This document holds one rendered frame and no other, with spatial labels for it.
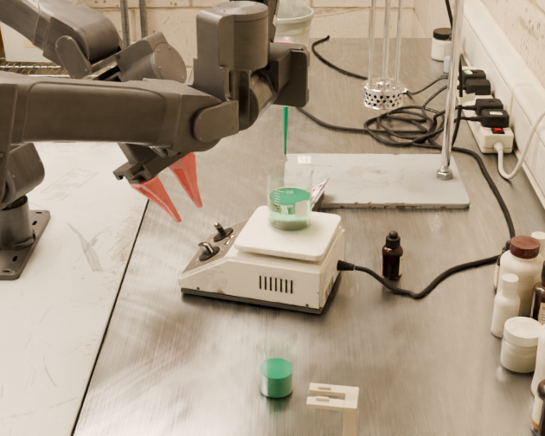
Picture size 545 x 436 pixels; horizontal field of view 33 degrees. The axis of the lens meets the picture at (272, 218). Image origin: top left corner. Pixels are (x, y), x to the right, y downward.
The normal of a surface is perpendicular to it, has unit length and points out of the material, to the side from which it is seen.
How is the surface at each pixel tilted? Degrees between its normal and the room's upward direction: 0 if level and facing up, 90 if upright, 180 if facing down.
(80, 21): 21
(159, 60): 59
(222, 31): 90
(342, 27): 90
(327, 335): 0
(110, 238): 0
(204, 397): 0
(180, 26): 90
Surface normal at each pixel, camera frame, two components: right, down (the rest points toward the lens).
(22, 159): 0.84, -0.17
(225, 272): -0.29, 0.44
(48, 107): 0.76, 0.28
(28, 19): -0.56, 0.27
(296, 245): 0.00, -0.89
